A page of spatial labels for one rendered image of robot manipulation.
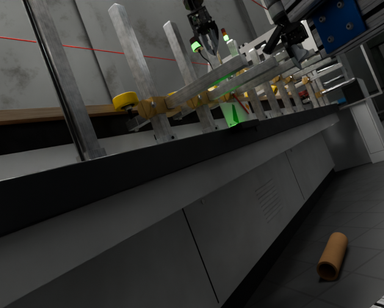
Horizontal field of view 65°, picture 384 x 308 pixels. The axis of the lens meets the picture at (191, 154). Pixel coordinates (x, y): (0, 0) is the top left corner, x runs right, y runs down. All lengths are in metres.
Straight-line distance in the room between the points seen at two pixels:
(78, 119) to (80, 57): 6.24
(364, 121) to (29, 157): 3.12
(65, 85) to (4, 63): 6.23
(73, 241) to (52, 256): 0.05
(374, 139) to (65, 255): 3.20
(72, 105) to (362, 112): 3.08
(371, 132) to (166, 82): 4.65
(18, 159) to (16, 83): 5.92
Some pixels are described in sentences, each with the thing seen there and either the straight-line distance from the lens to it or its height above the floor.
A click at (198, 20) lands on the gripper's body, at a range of 1.15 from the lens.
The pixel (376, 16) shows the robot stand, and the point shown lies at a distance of 0.64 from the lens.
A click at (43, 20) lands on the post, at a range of 0.77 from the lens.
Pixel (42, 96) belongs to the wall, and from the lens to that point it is 6.59.
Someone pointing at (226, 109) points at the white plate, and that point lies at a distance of 1.17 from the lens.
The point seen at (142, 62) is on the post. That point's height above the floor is 0.94.
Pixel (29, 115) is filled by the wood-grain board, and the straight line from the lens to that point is 0.86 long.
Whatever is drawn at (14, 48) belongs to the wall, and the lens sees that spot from 7.03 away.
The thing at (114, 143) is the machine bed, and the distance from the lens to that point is 1.00.
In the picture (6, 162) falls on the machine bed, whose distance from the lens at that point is 0.82.
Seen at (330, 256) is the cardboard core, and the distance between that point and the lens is 1.41.
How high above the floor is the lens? 0.61
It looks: 3 degrees up
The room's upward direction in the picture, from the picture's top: 21 degrees counter-clockwise
